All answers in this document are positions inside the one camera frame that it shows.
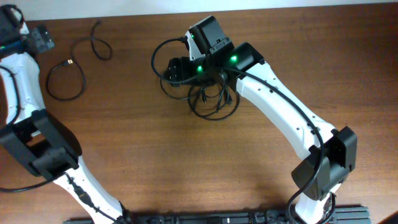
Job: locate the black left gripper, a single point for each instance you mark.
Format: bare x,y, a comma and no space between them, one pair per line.
41,38

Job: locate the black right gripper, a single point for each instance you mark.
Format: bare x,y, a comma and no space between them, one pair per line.
180,69

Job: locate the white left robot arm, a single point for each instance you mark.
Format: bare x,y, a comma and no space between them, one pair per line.
33,136

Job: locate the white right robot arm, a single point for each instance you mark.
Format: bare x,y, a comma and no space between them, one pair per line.
327,155

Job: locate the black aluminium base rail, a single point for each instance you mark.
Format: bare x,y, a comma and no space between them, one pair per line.
341,215

